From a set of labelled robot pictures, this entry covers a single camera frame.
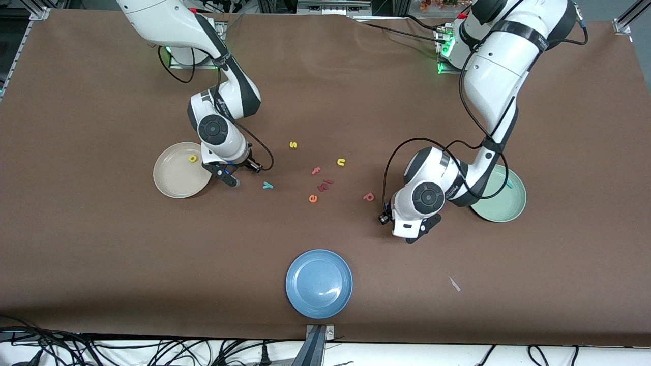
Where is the pale green plate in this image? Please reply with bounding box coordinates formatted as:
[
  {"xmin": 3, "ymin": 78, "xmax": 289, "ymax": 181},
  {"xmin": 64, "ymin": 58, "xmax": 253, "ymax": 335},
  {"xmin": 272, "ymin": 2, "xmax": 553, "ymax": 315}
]
[{"xmin": 470, "ymin": 164, "xmax": 527, "ymax": 223}]

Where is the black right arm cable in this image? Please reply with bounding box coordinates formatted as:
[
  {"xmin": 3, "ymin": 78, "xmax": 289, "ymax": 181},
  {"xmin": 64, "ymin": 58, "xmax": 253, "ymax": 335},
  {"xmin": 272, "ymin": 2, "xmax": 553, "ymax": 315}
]
[{"xmin": 158, "ymin": 46, "xmax": 276, "ymax": 172}]

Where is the aluminium corner profile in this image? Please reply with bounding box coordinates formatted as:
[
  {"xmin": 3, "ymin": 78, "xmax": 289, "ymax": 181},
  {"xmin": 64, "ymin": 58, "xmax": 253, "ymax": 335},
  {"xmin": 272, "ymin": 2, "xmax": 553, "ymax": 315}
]
[{"xmin": 613, "ymin": 0, "xmax": 651, "ymax": 35}]

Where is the blue plate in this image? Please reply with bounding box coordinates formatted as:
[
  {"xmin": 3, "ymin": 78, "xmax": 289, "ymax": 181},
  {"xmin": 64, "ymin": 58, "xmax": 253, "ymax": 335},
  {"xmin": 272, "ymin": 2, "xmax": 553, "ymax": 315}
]
[{"xmin": 285, "ymin": 249, "xmax": 353, "ymax": 320}]

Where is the black cable on table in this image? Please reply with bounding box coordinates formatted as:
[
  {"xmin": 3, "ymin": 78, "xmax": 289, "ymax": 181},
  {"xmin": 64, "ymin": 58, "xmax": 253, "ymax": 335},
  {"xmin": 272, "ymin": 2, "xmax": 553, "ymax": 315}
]
[{"xmin": 351, "ymin": 14, "xmax": 448, "ymax": 46}]

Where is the beige brown plate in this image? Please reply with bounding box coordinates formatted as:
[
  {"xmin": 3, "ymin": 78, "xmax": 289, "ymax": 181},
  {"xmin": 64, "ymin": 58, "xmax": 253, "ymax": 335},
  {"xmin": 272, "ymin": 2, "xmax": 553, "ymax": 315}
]
[{"xmin": 153, "ymin": 142, "xmax": 214, "ymax": 199}]

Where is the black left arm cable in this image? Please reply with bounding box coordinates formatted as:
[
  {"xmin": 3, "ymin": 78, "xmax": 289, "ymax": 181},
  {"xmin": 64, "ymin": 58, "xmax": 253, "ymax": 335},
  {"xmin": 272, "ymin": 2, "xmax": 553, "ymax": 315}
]
[{"xmin": 383, "ymin": 5, "xmax": 588, "ymax": 210}]

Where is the grey metal camera post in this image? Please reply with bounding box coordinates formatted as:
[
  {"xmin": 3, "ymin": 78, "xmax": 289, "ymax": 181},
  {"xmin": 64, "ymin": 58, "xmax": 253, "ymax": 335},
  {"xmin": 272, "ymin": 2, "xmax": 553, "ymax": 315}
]
[{"xmin": 292, "ymin": 324, "xmax": 336, "ymax": 366}]

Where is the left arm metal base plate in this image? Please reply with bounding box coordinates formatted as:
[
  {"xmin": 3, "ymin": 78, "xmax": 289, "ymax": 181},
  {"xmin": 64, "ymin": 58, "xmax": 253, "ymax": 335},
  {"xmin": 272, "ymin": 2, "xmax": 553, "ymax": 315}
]
[{"xmin": 436, "ymin": 25, "xmax": 466, "ymax": 76}]

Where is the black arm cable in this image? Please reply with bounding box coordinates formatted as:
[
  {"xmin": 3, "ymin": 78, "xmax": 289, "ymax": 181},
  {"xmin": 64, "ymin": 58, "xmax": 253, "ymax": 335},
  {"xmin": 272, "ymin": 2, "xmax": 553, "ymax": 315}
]
[
  {"xmin": 383, "ymin": 5, "xmax": 588, "ymax": 210},
  {"xmin": 158, "ymin": 46, "xmax": 276, "ymax": 172}
]

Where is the aluminium edge profile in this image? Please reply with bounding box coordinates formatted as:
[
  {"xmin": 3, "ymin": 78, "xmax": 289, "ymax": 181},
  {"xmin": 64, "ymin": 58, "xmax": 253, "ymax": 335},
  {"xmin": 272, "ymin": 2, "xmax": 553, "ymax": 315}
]
[{"xmin": 0, "ymin": 0, "xmax": 52, "ymax": 100}]

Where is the aluminium frame bar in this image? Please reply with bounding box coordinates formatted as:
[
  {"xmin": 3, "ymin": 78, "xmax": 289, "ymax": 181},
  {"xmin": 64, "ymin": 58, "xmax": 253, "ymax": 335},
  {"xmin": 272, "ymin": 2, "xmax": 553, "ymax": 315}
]
[{"xmin": 297, "ymin": 0, "xmax": 373, "ymax": 16}]

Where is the brown table cover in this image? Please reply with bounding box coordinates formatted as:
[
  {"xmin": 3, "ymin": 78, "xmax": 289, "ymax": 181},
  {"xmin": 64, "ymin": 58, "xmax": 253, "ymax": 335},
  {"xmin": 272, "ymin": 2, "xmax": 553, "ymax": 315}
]
[{"xmin": 0, "ymin": 9, "xmax": 651, "ymax": 347}]

